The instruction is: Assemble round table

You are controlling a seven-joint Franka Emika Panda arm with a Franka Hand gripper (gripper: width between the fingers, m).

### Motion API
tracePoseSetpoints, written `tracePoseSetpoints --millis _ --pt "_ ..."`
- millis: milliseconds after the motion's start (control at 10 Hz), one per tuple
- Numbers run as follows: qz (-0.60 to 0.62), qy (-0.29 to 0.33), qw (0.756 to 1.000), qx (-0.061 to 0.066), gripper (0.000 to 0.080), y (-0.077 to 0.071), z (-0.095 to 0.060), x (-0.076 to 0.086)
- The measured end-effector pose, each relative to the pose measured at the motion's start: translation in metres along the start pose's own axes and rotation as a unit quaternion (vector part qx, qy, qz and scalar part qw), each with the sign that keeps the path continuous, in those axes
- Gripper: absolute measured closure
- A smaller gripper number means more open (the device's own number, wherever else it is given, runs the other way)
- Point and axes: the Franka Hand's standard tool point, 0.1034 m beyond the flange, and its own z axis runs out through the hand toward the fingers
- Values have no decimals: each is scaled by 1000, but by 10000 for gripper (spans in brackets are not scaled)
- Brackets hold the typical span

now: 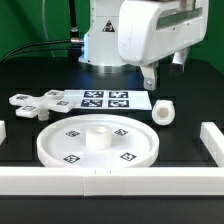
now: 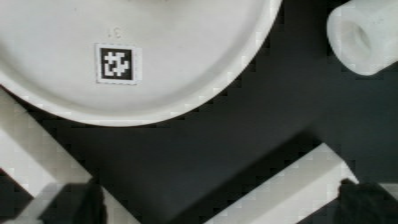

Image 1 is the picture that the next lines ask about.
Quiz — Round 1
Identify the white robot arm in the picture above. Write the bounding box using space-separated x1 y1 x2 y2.
80 0 209 91

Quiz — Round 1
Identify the white front fence bar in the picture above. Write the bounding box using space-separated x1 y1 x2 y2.
0 167 224 196

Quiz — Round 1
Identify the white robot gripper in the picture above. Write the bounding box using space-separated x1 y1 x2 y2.
118 0 209 91

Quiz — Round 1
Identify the white round table top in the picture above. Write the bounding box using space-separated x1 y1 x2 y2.
37 114 159 168

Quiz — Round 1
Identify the white fence block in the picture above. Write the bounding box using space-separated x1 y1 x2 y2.
200 122 224 168
0 121 6 145

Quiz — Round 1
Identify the white marker sheet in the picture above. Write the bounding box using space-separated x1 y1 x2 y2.
64 90 152 110

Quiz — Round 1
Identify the thin grey cable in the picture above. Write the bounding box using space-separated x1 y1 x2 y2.
41 0 56 58

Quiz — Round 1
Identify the white right fence block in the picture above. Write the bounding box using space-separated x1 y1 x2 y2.
200 122 224 168

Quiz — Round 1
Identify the black cable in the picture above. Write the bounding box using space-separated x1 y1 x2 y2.
0 38 84 64

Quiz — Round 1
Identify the white left fence block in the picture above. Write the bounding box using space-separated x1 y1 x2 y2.
0 121 6 145

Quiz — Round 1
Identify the white cross-shaped table base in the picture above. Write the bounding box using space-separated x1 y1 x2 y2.
9 90 74 121

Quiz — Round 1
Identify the black vertical cable connector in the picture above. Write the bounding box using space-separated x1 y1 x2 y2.
68 0 79 38

